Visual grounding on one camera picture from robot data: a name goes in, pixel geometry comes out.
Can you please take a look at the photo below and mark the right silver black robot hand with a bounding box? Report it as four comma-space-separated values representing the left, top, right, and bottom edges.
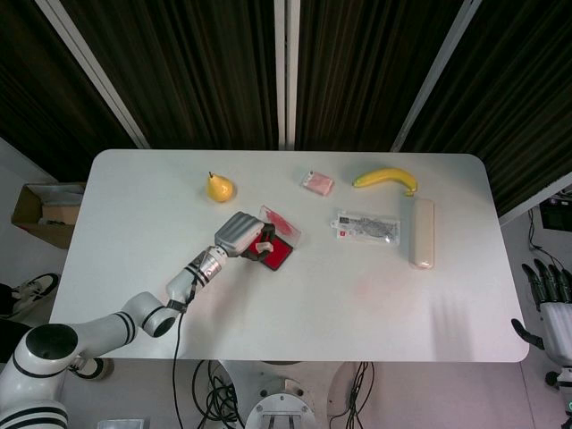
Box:
510, 261, 572, 373

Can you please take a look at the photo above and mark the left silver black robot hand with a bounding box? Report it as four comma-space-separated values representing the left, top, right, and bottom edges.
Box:
213, 211, 281, 264

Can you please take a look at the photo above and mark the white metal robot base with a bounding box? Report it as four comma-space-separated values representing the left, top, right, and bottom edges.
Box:
218, 359, 376, 429

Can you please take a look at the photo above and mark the yellow pear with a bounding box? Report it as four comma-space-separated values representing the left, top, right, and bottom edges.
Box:
205, 171, 239, 204

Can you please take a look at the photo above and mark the red ink pad clear lid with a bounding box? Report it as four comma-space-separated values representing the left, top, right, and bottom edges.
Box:
257, 204, 308, 272

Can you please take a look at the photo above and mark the pink eraser in wrapper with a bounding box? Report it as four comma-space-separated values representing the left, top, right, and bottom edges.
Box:
298, 169, 337, 197

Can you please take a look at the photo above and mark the ruler set in clear pack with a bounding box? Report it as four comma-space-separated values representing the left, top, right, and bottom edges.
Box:
330, 207, 401, 246

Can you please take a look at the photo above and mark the yellow banana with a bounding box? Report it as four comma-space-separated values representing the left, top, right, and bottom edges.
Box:
351, 166, 419, 198

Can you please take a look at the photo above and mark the beige pencil case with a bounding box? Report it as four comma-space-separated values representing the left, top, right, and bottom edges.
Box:
408, 197, 436, 271

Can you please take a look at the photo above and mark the dark pleated curtain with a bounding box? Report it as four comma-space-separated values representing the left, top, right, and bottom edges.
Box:
0, 0, 572, 218

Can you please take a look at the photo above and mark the black and white sneaker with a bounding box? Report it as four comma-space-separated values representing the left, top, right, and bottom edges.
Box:
11, 273, 61, 316
66, 355, 115, 382

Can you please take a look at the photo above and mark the brown cardboard box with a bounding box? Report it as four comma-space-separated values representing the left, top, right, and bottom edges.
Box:
12, 182, 86, 250

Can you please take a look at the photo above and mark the grey metal plate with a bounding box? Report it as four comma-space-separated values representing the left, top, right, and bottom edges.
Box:
97, 416, 147, 429

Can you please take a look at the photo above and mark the thin black wall cable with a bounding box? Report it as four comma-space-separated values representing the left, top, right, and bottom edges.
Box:
526, 208, 558, 263

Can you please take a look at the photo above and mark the white metal frame beam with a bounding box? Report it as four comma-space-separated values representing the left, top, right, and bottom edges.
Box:
498, 176, 572, 227

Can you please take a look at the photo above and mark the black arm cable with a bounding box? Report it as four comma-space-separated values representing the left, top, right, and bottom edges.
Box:
171, 273, 198, 429

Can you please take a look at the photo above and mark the black cable bundle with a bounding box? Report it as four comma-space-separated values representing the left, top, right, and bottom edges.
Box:
191, 359, 246, 429
329, 360, 376, 422

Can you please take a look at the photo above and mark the white metal frame post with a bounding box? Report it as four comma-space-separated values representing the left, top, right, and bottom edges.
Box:
35, 0, 151, 149
273, 0, 301, 151
390, 0, 484, 153

